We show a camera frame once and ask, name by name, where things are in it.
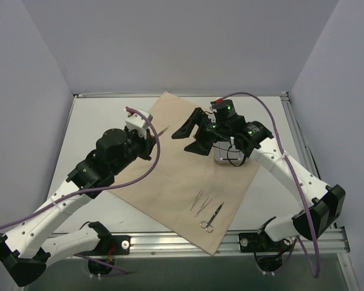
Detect steel tweezers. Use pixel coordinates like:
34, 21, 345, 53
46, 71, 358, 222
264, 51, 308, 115
195, 197, 212, 217
158, 126, 169, 137
189, 189, 204, 210

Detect steel instrument tray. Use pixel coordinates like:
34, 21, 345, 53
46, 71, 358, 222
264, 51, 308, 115
212, 141, 248, 167

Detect beige wrapping cloth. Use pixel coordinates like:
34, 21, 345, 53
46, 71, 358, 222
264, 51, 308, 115
109, 93, 269, 254

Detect steel surgical scissors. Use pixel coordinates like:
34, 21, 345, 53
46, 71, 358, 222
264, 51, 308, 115
200, 203, 224, 233

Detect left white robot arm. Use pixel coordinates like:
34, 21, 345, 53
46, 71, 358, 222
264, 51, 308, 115
0, 128, 160, 287

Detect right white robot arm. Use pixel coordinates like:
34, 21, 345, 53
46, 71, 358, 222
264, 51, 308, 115
172, 100, 346, 250

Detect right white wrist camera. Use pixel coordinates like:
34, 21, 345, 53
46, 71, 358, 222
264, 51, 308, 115
209, 102, 218, 122

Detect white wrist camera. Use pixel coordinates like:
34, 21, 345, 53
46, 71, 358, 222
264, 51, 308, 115
126, 110, 149, 136
209, 102, 218, 122

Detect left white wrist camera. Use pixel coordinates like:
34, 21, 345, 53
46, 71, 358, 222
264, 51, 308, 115
126, 110, 149, 136

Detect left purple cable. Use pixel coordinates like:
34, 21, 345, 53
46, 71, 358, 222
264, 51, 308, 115
0, 106, 162, 236

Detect aluminium back rail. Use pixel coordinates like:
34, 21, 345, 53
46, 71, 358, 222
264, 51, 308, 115
73, 92, 289, 98

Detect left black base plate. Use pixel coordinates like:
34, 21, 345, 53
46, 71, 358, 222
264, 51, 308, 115
80, 235, 131, 256

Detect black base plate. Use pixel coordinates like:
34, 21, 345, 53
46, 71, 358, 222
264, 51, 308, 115
80, 235, 131, 256
238, 232, 292, 253

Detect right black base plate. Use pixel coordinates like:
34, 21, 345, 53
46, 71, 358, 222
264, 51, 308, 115
238, 232, 292, 253

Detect aluminium front rail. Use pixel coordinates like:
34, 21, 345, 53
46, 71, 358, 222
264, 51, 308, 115
21, 227, 351, 258

